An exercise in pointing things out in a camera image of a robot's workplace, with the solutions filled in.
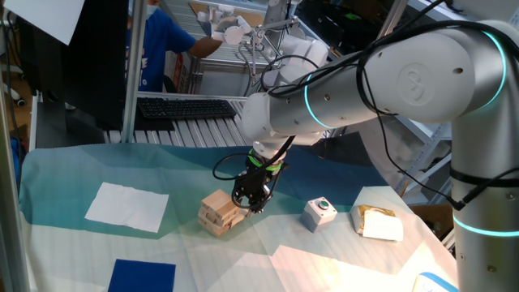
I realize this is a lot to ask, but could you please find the wooden Jenga tower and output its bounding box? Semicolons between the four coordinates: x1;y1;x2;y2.
197;188;243;238

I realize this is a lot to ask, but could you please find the wooden board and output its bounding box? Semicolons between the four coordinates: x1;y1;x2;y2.
188;2;264;28

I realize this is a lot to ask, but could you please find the aluminium frame post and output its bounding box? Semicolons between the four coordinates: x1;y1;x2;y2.
0;7;32;292
441;230;457;251
375;0;409;41
120;0;150;144

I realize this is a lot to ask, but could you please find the gold tissue pack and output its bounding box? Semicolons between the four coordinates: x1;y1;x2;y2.
349;204;405;243

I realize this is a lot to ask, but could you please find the brown cardboard box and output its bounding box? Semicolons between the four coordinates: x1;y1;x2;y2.
409;204;455;241

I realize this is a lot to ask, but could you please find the black monitor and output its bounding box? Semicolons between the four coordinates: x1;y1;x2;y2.
15;0;130;149

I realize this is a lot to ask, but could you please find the black keyboard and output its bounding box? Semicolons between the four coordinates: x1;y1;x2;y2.
136;97;238;120

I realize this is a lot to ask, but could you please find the white metal shelf rack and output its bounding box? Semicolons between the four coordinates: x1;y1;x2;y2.
395;0;519;208

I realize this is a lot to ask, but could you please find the person in blue shirt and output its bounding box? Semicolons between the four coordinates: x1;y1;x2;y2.
127;0;224;93

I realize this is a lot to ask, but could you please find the protruding wooden Jenga block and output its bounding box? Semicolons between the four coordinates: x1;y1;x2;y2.
229;208;251;229

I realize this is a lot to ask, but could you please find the white paper on monitor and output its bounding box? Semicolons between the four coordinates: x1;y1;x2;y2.
2;0;85;46

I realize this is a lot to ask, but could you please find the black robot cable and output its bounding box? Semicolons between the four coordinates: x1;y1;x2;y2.
212;0;519;212

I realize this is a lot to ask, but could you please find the blue square sheet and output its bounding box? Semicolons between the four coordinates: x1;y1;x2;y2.
107;258;177;292

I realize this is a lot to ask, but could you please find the teal white tablecloth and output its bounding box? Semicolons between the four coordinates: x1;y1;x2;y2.
18;131;459;292

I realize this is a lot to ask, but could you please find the white green button box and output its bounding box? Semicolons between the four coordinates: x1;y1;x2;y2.
298;196;338;234

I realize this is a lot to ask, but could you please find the white paper sheet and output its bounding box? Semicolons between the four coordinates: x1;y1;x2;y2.
84;182;170;234

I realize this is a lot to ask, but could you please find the white haptic control device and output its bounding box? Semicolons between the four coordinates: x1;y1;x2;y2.
196;3;330;90

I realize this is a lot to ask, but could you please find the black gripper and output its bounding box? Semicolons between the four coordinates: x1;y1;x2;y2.
230;160;290;215

